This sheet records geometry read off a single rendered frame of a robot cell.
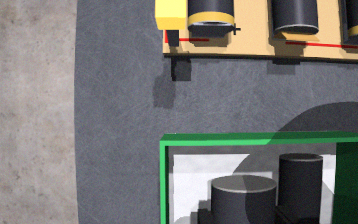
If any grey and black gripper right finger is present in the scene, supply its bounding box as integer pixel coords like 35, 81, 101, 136
275, 205, 304, 224

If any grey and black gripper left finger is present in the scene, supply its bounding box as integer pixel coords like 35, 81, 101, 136
198, 209, 215, 224

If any green open-top box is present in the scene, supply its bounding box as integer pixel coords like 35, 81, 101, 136
160, 131, 358, 224

